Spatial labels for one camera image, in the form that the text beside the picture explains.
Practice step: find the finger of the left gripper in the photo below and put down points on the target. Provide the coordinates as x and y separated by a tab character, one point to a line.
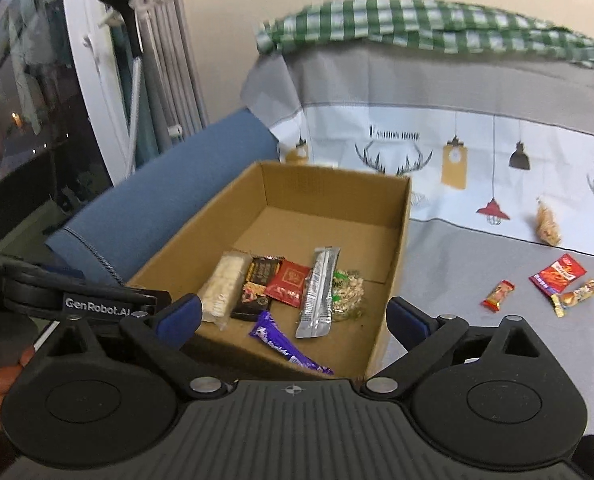
45	293

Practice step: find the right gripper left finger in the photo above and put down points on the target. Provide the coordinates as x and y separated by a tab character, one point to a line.
177	323

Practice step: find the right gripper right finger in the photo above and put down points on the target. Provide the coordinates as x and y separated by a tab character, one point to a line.
409	325

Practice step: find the white nougat bar pack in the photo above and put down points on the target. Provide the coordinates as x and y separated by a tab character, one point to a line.
219	294

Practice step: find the round nut cake pack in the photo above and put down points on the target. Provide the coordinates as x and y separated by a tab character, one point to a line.
347	295

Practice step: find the black chocolate bar pack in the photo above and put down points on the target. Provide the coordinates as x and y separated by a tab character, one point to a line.
252	299

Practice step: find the purple chocolate bar wrapper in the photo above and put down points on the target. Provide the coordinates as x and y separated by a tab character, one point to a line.
267	331

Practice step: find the small orange candy packet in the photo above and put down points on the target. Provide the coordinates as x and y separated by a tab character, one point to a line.
497	295

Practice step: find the silver stick sachet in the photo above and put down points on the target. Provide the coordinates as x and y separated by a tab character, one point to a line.
316	309

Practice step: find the small red snack packet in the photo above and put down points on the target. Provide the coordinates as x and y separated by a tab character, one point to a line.
288	284

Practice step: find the red spicy snack packet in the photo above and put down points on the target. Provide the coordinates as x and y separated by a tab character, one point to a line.
555	278

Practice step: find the gold snack bar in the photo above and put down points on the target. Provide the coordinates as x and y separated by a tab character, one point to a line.
567	300

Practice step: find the clear bag of crackers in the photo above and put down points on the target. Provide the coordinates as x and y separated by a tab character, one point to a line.
547	228

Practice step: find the blue sofa armrest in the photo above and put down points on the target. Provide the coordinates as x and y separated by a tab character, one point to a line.
111	238

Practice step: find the brown cardboard box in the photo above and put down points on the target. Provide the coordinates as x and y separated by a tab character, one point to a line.
272	209

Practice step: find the grey printed sofa cover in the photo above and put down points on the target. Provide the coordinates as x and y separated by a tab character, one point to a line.
482	139

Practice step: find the grey curtain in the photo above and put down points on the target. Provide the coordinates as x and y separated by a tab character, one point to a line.
171	104

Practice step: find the green checkered cloth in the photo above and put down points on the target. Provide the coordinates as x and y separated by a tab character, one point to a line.
440	26

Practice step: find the black garment steamer head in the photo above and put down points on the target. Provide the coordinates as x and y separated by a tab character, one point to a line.
128	15

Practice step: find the white door frame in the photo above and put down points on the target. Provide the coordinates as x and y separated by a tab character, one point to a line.
96	69

